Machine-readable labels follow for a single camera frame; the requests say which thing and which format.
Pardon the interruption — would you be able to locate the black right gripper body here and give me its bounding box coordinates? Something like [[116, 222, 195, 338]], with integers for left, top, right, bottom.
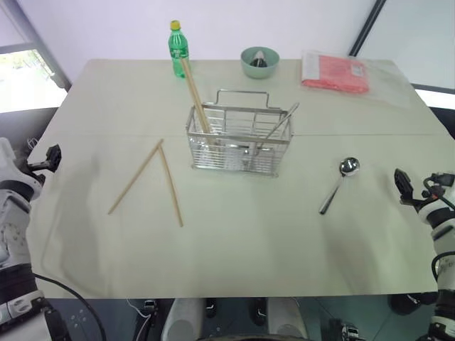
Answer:
[[412, 171, 455, 213]]

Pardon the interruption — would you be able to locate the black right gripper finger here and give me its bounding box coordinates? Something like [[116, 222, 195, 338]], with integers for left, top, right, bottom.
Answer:
[[393, 168, 415, 206]]

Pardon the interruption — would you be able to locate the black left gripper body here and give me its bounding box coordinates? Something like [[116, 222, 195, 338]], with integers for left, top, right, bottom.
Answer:
[[26, 159, 53, 183]]

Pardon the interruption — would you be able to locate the stainless steel spoon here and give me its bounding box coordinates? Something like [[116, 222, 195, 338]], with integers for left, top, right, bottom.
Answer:
[[318, 156, 361, 215]]

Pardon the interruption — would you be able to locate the wooden chopstick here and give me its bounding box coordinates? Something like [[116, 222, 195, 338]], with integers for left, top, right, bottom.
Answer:
[[182, 58, 213, 143], [107, 139, 165, 215], [158, 146, 184, 228], [180, 59, 210, 144]]

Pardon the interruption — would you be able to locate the dark rounded shape under table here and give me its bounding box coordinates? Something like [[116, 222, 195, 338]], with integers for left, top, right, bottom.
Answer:
[[390, 292, 439, 317]]

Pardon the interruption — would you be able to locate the red packet in clear bag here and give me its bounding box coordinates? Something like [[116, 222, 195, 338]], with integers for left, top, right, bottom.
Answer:
[[300, 49, 373, 94]]

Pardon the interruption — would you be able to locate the green plastic bottle yellow cap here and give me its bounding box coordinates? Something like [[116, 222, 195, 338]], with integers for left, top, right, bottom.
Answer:
[[167, 20, 192, 78]]

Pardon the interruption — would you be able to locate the pale green bowl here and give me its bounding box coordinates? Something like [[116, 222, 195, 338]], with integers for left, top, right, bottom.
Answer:
[[240, 46, 281, 80]]

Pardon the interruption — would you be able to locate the white rounded robot leg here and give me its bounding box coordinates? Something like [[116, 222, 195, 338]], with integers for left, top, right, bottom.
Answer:
[[161, 297, 208, 341], [265, 297, 309, 338]]

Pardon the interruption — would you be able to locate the cream tablecloth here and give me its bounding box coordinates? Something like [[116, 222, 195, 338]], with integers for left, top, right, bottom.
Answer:
[[27, 58, 455, 298]]

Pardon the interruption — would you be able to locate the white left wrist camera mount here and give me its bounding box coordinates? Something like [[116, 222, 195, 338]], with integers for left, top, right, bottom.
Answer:
[[0, 137, 46, 211]]

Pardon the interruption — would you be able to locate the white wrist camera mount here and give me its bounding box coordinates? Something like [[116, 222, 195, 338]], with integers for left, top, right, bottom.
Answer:
[[417, 198, 455, 232], [0, 137, 46, 211]]

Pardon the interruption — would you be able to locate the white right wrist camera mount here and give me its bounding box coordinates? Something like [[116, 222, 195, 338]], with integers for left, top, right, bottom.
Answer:
[[417, 198, 455, 232]]

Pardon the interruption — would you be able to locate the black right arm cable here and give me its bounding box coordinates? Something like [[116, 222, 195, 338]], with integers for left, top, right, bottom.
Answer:
[[431, 250, 455, 285]]

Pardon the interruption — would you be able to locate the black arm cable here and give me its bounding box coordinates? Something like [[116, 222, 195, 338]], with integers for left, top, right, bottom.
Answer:
[[32, 273, 107, 341], [431, 250, 455, 285]]

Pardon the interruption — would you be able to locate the dark grey window post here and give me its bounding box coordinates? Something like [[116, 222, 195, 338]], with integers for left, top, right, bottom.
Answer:
[[348, 0, 387, 57], [0, 0, 73, 90]]

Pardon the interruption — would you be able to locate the metal utensil with long handle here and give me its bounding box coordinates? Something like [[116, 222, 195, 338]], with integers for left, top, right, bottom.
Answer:
[[245, 102, 301, 168]]

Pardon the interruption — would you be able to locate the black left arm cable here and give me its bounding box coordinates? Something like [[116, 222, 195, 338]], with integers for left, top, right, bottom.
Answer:
[[32, 273, 107, 341]]

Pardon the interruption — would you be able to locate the thin white cable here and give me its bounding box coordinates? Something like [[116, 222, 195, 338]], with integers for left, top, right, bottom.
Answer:
[[126, 298, 152, 320]]

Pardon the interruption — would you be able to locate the metal wire cutlery basket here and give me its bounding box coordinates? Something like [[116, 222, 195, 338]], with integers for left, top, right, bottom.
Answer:
[[184, 89, 294, 178]]

